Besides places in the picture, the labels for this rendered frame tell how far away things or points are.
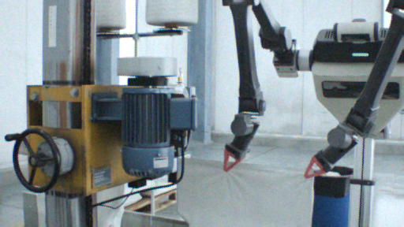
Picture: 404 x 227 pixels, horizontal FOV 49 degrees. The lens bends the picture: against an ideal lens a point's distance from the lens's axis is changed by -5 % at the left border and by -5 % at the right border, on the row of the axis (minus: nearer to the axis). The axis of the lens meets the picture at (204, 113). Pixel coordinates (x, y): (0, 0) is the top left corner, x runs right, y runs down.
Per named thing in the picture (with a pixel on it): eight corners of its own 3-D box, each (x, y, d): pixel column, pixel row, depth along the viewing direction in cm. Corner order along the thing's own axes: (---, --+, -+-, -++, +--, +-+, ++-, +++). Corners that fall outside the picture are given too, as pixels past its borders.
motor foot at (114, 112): (141, 121, 137) (141, 92, 137) (117, 124, 127) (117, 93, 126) (116, 120, 142) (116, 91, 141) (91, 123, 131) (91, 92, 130)
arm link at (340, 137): (377, 124, 137) (355, 109, 142) (366, 119, 128) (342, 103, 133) (356, 157, 139) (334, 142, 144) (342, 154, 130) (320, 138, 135)
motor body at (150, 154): (183, 172, 138) (184, 87, 136) (156, 181, 125) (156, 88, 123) (140, 167, 145) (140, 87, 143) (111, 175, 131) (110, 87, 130)
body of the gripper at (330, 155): (313, 155, 140) (331, 139, 137) (320, 150, 149) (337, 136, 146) (327, 172, 138) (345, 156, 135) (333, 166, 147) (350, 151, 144)
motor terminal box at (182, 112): (198, 135, 139) (198, 96, 138) (197, 140, 128) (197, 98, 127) (170, 135, 139) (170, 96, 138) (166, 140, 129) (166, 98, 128)
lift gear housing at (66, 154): (74, 176, 130) (73, 137, 130) (61, 179, 125) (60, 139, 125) (48, 172, 135) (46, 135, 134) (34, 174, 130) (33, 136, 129)
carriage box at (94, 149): (151, 176, 158) (151, 84, 156) (86, 197, 128) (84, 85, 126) (94, 169, 169) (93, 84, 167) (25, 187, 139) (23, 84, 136)
